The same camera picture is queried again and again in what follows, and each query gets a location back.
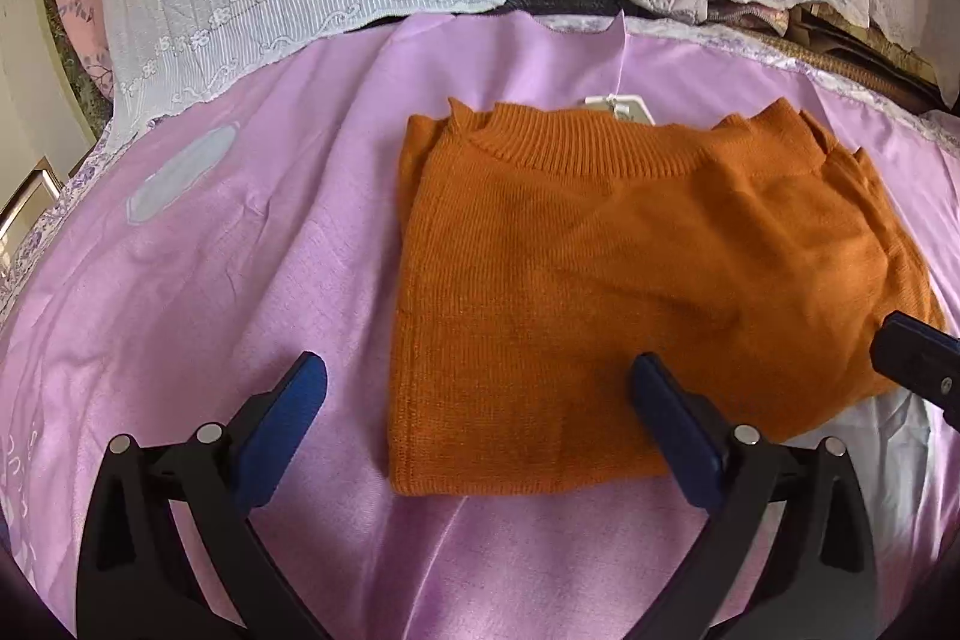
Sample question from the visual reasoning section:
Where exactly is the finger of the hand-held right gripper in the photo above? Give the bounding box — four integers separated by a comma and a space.
868, 310, 960, 431

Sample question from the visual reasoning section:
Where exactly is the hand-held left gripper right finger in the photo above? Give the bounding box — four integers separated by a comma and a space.
628, 351, 880, 640

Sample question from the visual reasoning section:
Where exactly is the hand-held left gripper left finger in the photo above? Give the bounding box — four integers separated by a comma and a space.
75, 351, 331, 640

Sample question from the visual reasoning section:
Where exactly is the orange knit cat cardigan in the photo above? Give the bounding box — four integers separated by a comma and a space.
386, 96, 950, 498

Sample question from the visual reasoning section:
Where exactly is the purple bed sheet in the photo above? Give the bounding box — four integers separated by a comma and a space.
0, 6, 960, 640

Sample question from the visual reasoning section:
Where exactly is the grey oval patch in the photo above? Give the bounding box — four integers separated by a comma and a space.
126, 122, 239, 226

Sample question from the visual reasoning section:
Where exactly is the white garment tag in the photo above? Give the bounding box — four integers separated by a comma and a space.
581, 94, 657, 125

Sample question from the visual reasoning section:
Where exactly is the stack of folded blankets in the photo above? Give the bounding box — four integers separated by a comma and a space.
637, 0, 946, 94

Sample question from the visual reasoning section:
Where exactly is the dark bed frame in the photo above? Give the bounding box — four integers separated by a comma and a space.
862, 62, 960, 112

